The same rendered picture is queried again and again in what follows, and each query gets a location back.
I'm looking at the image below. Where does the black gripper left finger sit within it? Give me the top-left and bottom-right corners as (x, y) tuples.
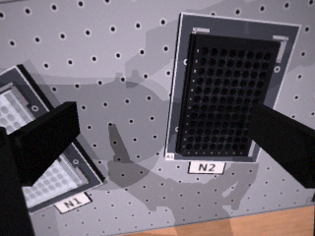
(0, 101), (81, 236)

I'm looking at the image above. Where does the black well plate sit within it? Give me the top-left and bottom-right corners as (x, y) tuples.
(175, 33), (281, 156)

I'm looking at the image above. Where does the white multi-well plate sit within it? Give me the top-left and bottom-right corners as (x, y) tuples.
(0, 89), (84, 207)

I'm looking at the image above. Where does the grey perforated base plate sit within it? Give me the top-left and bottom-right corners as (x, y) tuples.
(0, 0), (315, 236)

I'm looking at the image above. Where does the white name plate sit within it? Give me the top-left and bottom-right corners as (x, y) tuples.
(188, 161), (226, 174)
(54, 192), (93, 214)

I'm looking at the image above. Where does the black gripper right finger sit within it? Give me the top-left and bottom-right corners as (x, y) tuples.
(247, 104), (315, 189)

